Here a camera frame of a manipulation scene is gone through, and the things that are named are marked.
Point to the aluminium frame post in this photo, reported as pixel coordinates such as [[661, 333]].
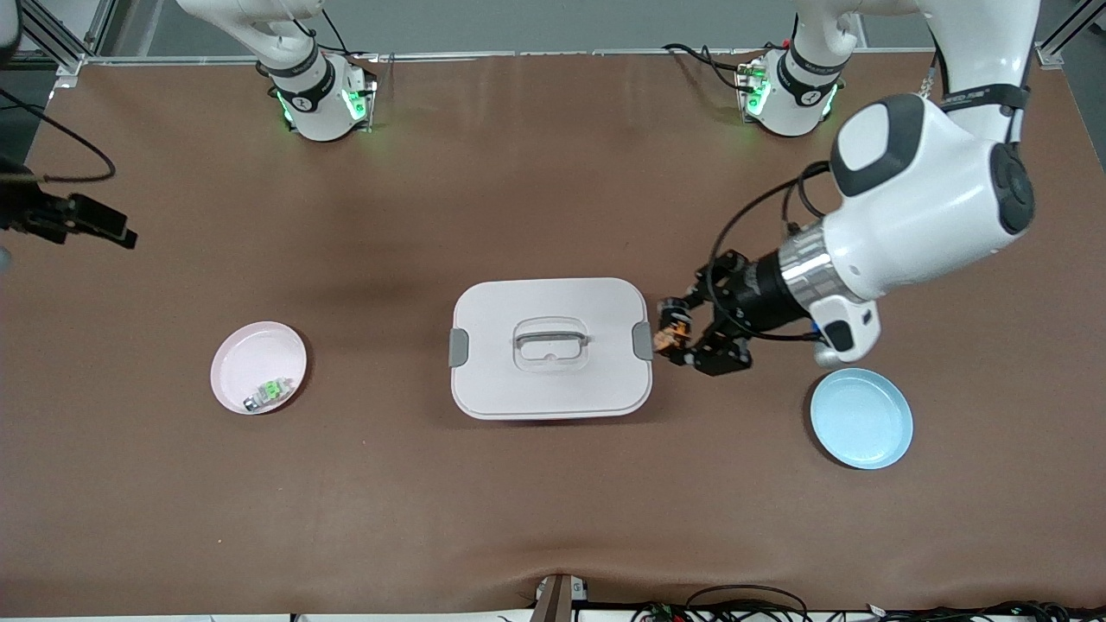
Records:
[[1048, 57], [71, 65]]

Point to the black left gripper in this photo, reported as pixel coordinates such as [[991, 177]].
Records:
[[753, 298]]

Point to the grey box latch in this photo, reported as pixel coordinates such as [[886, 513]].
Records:
[[643, 340], [459, 347]]

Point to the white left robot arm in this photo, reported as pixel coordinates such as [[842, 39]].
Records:
[[916, 199]]

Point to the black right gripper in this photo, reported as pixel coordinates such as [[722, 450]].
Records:
[[36, 216]]

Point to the green push-button switch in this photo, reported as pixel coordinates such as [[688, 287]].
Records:
[[270, 393]]

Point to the white lidded storage box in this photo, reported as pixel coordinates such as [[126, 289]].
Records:
[[553, 389]]

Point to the orange push-button switch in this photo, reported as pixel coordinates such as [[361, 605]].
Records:
[[676, 331]]

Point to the silver table edge rail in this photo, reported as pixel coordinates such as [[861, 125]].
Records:
[[562, 54]]

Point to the brown table cover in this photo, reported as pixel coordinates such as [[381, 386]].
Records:
[[553, 173]]

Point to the brown camera mount bracket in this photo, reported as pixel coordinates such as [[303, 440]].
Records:
[[557, 600]]

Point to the pink round plate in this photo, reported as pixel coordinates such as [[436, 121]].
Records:
[[251, 358]]

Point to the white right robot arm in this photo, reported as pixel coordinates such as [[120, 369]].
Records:
[[320, 112]]

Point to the light blue round plate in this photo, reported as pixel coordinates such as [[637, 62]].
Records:
[[861, 419]]

